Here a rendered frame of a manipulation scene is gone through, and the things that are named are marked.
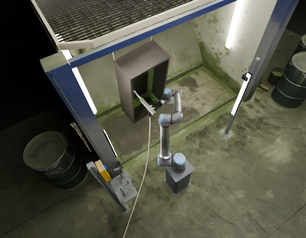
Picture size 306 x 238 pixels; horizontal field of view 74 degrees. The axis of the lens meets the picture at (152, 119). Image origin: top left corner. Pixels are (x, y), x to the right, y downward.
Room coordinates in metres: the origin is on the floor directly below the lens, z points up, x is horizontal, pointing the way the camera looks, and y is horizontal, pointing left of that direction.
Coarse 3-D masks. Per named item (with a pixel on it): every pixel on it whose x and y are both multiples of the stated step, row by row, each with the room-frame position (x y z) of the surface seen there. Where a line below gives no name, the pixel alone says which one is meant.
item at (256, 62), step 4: (256, 60) 1.81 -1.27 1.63; (252, 64) 1.84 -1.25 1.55; (256, 64) 1.80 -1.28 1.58; (252, 68) 1.82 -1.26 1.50; (252, 72) 1.80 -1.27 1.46; (252, 76) 1.81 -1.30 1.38; (248, 84) 1.81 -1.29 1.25; (240, 104) 1.82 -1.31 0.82; (236, 112) 1.81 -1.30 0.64; (232, 116) 1.81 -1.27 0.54; (232, 120) 1.80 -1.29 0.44; (228, 124) 1.83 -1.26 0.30; (228, 128) 1.80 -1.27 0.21; (224, 132) 1.83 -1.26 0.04
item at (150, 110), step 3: (135, 93) 1.94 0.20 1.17; (138, 96) 1.88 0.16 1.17; (141, 99) 1.82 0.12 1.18; (141, 102) 1.79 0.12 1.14; (144, 102) 1.76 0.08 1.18; (144, 105) 1.73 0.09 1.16; (147, 105) 1.71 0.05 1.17; (147, 108) 1.67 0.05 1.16; (150, 108) 1.65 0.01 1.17; (150, 111) 1.61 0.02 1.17; (153, 111) 1.60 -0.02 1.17; (150, 114) 1.67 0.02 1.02; (153, 114) 1.57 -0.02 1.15
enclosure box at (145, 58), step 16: (144, 48) 2.19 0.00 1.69; (160, 48) 2.19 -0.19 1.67; (128, 64) 1.95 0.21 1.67; (144, 64) 1.94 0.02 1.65; (160, 64) 2.23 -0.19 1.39; (128, 80) 1.78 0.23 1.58; (144, 80) 2.41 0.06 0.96; (160, 80) 2.25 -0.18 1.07; (128, 96) 1.87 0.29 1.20; (144, 96) 2.46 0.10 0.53; (160, 96) 2.27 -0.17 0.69; (128, 112) 2.01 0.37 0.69; (144, 112) 2.14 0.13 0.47
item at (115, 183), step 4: (120, 176) 0.94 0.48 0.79; (112, 180) 0.90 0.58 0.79; (116, 180) 0.90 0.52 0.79; (112, 184) 0.86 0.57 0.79; (116, 184) 0.85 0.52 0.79; (120, 184) 0.84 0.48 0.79; (132, 184) 0.83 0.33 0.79; (116, 188) 0.80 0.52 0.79; (116, 192) 0.75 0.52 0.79; (120, 192) 0.75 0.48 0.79; (124, 192) 0.74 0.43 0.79; (136, 192) 0.73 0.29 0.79; (120, 196) 0.70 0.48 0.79; (128, 196) 0.69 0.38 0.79; (120, 200) 0.66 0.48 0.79; (124, 200) 0.65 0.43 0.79
